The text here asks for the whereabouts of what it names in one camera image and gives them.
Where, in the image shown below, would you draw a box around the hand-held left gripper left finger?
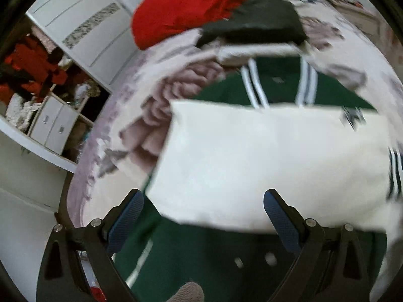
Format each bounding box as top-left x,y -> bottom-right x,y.
36,189 -> 145,302

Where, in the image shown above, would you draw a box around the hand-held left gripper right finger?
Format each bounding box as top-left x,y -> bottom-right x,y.
263,189 -> 370,302

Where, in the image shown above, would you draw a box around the green and white jacket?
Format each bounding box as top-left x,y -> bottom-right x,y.
115,55 -> 403,302

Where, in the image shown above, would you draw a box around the red clothes in wardrobe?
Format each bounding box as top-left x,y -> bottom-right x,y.
0,34 -> 70,103

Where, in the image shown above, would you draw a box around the red object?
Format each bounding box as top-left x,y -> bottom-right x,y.
90,286 -> 107,302

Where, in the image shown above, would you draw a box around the grey slipper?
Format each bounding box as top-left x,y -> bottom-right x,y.
168,282 -> 205,302

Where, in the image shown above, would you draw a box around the floral plush blanket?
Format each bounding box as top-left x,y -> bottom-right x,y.
66,0 -> 403,302

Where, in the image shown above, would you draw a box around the white folded garment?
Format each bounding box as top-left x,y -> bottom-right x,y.
217,42 -> 304,66

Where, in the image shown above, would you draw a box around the white wardrobe door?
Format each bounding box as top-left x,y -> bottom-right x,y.
25,0 -> 139,93

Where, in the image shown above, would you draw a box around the dark green folded garment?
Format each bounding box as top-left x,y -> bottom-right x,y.
196,0 -> 309,48

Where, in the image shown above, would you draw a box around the red cloth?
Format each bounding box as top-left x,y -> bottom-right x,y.
130,0 -> 252,51

